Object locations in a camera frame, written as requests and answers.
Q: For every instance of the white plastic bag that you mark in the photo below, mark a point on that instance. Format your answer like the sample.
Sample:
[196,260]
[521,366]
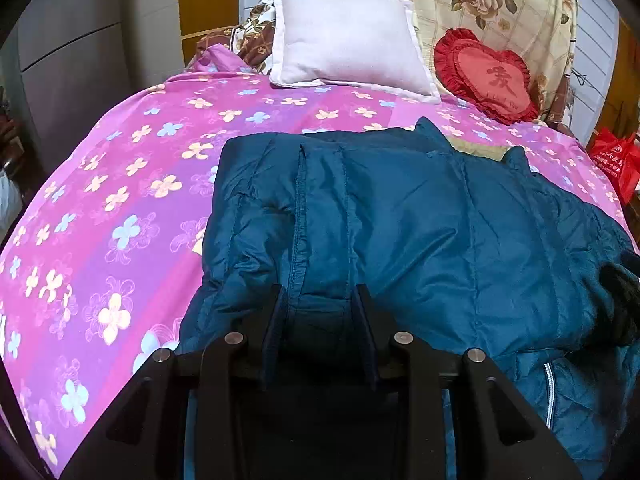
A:
[10,204]

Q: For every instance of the red heart cushion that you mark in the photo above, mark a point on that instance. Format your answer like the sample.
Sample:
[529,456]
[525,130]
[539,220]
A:
[495,82]

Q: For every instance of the teal puffer jacket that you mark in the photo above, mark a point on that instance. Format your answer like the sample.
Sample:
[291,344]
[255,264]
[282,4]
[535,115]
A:
[464,250]

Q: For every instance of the brown floral quilt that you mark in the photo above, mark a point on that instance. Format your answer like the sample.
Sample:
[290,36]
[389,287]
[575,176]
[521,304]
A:
[251,41]

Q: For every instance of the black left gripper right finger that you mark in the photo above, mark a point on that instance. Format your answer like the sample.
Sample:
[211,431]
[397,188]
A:
[442,415]

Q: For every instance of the white pillow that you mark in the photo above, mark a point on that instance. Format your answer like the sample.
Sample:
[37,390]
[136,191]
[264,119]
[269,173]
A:
[361,43]

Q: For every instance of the grey wardrobe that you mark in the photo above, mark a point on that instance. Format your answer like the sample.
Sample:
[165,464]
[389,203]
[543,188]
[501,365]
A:
[67,62]

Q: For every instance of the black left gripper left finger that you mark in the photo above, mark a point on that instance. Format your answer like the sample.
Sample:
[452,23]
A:
[206,404]

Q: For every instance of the red shopping bag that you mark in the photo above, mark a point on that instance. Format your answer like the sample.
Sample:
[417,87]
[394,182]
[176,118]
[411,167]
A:
[618,158]

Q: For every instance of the pink floral bedspread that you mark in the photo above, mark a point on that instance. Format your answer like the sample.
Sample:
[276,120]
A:
[102,266]

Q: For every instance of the beige floral blanket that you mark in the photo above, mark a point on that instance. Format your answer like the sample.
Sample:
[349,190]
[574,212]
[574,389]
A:
[541,32]

